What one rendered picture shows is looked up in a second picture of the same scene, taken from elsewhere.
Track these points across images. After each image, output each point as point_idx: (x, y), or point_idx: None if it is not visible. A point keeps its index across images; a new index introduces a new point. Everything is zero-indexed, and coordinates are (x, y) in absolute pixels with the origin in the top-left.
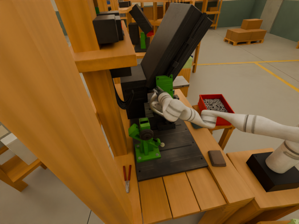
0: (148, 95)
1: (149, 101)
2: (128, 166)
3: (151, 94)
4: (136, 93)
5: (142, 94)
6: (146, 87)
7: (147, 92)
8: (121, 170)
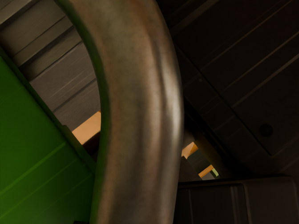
0: (79, 50)
1: (164, 20)
2: None
3: (66, 70)
4: (297, 30)
5: (224, 50)
6: (244, 155)
7: (195, 105)
8: None
